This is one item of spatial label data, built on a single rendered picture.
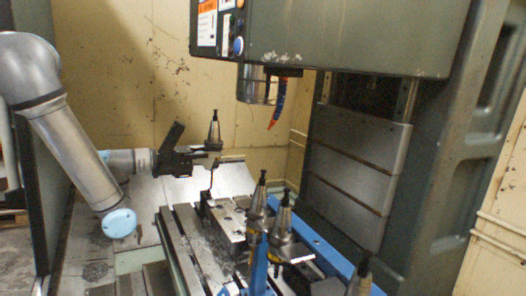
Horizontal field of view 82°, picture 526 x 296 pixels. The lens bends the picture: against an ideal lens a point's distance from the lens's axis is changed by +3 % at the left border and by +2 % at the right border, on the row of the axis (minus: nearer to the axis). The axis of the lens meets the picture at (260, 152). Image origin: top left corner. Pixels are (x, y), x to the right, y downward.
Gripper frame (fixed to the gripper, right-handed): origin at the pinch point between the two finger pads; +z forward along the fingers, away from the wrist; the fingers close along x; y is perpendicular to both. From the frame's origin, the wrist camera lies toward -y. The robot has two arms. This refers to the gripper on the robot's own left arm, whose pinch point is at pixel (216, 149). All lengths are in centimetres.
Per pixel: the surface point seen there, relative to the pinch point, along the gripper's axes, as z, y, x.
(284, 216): 0.4, 1.4, 42.4
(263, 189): 1.1, 0.4, 31.4
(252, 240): -0.7, 13.9, 31.5
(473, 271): 96, 45, 39
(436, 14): 46, -43, 33
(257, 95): 10.0, -18.8, 6.9
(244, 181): 51, 52, -83
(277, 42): 0.4, -32.4, 32.5
